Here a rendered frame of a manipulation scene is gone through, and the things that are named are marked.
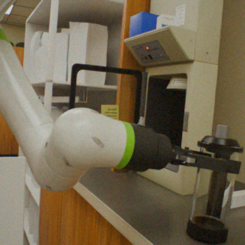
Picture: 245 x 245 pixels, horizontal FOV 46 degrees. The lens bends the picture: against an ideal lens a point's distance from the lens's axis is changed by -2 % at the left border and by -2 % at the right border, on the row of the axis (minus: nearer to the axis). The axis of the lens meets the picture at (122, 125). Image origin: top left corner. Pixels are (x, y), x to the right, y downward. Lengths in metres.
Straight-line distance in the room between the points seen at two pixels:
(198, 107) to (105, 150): 0.60
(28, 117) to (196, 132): 0.62
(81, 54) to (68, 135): 1.72
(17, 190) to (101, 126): 0.28
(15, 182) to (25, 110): 0.40
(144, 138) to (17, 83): 0.30
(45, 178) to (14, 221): 0.34
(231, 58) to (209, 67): 0.45
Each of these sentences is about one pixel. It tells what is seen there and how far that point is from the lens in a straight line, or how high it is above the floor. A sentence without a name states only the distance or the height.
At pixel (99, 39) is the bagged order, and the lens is 2.39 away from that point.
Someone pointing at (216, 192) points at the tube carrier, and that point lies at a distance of 0.71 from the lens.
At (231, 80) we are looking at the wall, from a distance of 1.50.
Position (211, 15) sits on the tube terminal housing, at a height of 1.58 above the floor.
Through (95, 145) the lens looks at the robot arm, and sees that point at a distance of 0.49.
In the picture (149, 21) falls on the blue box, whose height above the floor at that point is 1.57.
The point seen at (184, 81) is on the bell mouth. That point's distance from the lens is 1.13.
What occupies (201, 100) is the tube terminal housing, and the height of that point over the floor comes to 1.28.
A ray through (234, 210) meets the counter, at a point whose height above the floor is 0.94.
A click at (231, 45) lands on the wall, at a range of 1.54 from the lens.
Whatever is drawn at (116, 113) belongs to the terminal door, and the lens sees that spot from 1.24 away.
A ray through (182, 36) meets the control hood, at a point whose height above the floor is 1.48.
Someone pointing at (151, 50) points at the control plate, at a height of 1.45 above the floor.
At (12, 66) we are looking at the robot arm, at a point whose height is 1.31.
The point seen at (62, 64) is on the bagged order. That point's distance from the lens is 2.27.
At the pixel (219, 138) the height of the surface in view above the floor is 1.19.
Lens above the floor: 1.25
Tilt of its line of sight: 5 degrees down
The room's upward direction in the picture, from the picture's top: 4 degrees clockwise
